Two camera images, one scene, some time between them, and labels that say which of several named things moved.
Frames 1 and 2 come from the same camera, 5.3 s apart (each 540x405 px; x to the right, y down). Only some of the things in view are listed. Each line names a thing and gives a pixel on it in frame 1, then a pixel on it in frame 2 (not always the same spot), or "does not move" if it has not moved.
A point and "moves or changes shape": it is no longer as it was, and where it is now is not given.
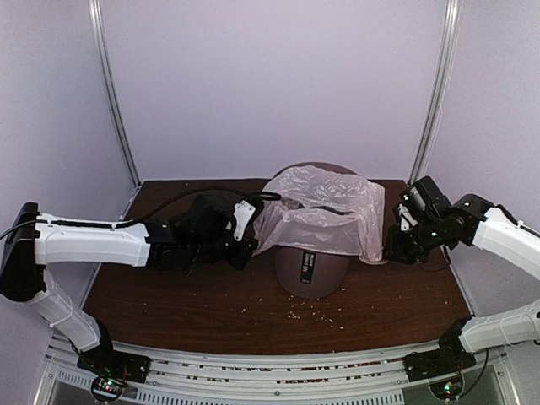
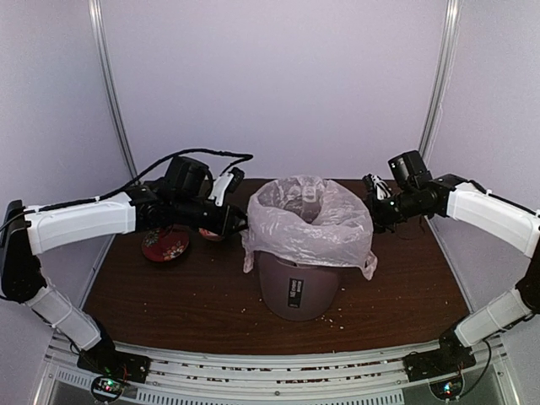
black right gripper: [396, 251] → [378, 224]
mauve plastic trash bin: [310, 273] → [297, 292]
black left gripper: [239, 259] → [224, 225]
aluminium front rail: [275, 376] does not move
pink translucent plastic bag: [315, 210] moves or changes shape
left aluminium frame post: [99, 35] does not move
